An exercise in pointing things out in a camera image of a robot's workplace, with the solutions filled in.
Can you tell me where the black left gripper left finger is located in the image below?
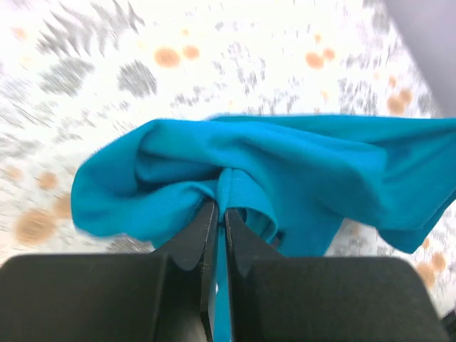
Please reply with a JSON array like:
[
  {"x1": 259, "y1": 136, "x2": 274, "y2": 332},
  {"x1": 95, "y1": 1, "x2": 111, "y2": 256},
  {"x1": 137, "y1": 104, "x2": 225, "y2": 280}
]
[{"x1": 1, "y1": 201, "x2": 219, "y2": 341}]

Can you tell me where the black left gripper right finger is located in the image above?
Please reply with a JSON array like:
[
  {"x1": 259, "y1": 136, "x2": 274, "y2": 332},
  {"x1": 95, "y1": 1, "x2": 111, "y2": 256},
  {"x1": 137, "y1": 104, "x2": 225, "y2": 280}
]
[{"x1": 225, "y1": 209, "x2": 450, "y2": 341}]

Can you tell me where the blue t shirt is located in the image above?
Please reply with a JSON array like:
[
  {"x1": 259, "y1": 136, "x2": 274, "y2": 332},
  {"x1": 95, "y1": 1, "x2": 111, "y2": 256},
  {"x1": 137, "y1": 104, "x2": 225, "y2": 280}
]
[{"x1": 71, "y1": 115, "x2": 455, "y2": 341}]

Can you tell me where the floral patterned table mat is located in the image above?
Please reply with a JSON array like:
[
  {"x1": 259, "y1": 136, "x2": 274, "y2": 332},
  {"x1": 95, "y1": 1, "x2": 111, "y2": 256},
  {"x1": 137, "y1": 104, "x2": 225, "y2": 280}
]
[{"x1": 0, "y1": 0, "x2": 456, "y2": 296}]

